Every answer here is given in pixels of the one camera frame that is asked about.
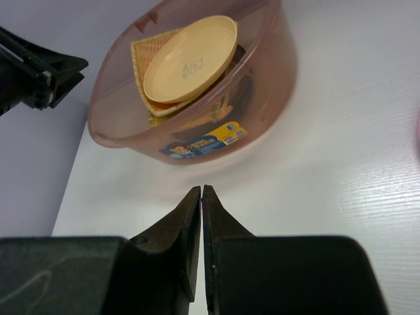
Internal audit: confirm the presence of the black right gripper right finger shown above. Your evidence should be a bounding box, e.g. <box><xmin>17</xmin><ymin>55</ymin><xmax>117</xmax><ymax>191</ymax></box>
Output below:
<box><xmin>202</xmin><ymin>185</ymin><xmax>389</xmax><ymax>314</ymax></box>

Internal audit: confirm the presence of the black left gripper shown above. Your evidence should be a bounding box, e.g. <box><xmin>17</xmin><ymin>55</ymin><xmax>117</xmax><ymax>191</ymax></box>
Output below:
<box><xmin>1</xmin><ymin>28</ymin><xmax>89</xmax><ymax>115</ymax></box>

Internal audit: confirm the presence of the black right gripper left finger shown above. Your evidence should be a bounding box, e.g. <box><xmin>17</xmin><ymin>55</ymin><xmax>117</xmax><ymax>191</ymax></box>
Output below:
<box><xmin>1</xmin><ymin>186</ymin><xmax>201</xmax><ymax>314</ymax></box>

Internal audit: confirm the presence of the orange woven fan-shaped plate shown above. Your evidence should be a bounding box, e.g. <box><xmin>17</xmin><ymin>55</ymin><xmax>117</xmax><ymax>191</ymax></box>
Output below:
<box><xmin>131</xmin><ymin>28</ymin><xmax>196</xmax><ymax>117</ymax></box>

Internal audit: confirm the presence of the green bamboo-pattern fan plate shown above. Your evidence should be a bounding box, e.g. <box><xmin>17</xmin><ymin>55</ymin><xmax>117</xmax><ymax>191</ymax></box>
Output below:
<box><xmin>148</xmin><ymin>104</ymin><xmax>204</xmax><ymax>129</ymax></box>

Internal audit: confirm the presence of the yellow round bear plate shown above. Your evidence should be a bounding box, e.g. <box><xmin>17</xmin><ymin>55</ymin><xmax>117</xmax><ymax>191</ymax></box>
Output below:
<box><xmin>160</xmin><ymin>15</ymin><xmax>238</xmax><ymax>101</ymax></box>

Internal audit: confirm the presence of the orange boat-shaped woven plate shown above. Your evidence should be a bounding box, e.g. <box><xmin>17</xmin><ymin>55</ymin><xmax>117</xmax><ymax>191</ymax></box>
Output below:
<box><xmin>177</xmin><ymin>96</ymin><xmax>233</xmax><ymax>131</ymax></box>

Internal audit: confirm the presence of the pink round plate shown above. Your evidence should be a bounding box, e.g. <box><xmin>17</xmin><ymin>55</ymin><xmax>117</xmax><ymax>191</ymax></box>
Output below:
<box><xmin>415</xmin><ymin>111</ymin><xmax>420</xmax><ymax>149</ymax></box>

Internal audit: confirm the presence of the pink translucent plastic bin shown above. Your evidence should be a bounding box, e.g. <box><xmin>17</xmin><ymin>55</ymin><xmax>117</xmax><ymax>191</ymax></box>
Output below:
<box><xmin>87</xmin><ymin>1</ymin><xmax>297</xmax><ymax>165</ymax></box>

